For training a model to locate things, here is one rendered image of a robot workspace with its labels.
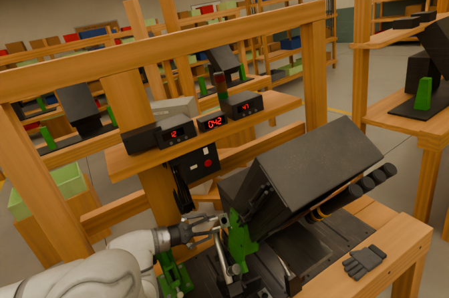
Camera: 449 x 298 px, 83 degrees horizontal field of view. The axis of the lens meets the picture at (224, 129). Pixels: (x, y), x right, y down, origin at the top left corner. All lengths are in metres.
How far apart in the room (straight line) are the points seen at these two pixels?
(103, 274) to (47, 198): 0.79
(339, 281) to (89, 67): 1.27
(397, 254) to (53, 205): 1.42
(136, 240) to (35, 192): 0.41
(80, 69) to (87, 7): 9.78
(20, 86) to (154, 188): 0.61
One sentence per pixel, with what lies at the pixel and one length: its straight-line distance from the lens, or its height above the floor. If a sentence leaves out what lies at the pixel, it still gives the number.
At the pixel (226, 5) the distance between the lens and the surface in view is 9.02.
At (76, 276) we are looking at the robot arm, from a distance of 0.41.
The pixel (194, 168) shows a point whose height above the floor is 1.41.
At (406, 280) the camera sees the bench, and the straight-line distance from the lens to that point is 1.79.
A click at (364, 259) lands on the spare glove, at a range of 1.36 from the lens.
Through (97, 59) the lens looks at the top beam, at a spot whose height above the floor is 1.91.
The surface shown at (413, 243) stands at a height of 0.90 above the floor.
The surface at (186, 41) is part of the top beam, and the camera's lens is 1.07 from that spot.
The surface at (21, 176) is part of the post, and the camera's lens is 1.14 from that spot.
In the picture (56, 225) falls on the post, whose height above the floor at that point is 1.36.
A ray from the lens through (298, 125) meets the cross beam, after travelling 1.62.
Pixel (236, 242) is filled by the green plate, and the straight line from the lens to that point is 1.09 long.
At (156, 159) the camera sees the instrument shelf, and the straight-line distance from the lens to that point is 1.00.
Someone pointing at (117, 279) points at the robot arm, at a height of 1.69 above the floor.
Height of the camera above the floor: 1.98
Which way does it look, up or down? 24 degrees down
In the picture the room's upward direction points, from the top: 12 degrees counter-clockwise
